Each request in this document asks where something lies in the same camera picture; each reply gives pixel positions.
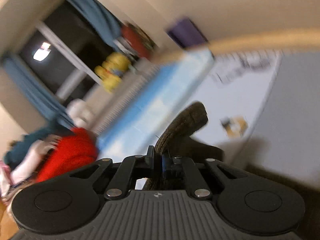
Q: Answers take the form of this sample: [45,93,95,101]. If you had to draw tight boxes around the white folded clothes stack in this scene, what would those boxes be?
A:
[1,134,62,198]

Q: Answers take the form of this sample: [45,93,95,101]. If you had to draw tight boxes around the dark red plush toy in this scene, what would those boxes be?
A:
[121,23,155,59]

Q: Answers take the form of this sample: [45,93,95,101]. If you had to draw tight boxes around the light blue patterned blanket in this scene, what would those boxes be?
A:
[97,50,214,163]

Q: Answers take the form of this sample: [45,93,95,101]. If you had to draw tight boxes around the red folded blanket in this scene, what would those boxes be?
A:
[35,128,98,183]

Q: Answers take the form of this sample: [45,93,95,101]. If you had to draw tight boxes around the purple bag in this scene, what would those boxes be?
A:
[165,17,208,49]

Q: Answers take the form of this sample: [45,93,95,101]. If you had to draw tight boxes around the blue curtain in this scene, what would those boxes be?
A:
[1,0,121,127]

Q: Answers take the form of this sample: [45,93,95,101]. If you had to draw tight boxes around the deer print bed sheet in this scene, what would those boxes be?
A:
[189,50,282,163]

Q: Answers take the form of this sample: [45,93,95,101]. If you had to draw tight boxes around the dark brown corduroy pants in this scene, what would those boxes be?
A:
[143,101,223,191]

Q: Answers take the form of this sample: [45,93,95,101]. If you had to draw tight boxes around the yellow plush toys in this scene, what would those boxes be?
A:
[94,52,131,93]

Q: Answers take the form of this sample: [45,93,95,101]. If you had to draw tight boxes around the blue shark plush toy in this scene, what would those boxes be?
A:
[3,119,73,170]

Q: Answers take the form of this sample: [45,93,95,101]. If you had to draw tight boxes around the white plush toy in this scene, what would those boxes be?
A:
[66,99,94,128]

